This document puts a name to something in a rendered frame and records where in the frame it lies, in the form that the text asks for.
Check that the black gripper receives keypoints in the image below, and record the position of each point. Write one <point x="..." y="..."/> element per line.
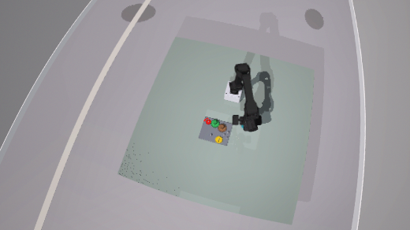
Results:
<point x="236" y="120"/>

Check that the yellow gear with black stripe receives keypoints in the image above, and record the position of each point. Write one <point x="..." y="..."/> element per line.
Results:
<point x="219" y="139"/>

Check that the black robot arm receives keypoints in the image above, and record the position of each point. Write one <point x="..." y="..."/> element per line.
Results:
<point x="250" y="107"/>

